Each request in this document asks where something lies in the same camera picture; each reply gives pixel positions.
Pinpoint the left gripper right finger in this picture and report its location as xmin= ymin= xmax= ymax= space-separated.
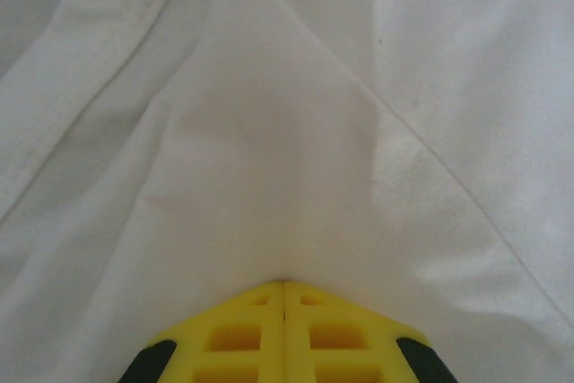
xmin=284 ymin=282 xmax=458 ymax=383

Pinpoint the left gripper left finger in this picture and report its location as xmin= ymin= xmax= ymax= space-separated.
xmin=118 ymin=282 xmax=284 ymax=383

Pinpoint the white t-shirt with red print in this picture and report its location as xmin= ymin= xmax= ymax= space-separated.
xmin=0 ymin=0 xmax=574 ymax=383

